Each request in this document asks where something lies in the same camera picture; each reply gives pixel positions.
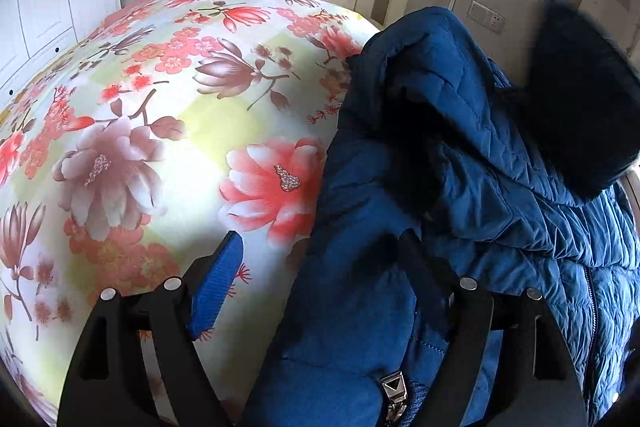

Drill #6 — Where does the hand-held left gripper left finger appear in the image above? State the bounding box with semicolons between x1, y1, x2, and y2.
56;230;245;427

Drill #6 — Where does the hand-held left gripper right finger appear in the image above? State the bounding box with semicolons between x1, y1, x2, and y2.
397;229;588;427

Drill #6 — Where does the blue puffer jacket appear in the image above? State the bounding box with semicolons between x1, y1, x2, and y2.
242;0;640;427

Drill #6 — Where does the floral bedspread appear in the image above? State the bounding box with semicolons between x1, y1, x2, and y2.
0;0;383;427

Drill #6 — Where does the wall socket plate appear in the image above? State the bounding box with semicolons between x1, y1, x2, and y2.
468;0;506;35

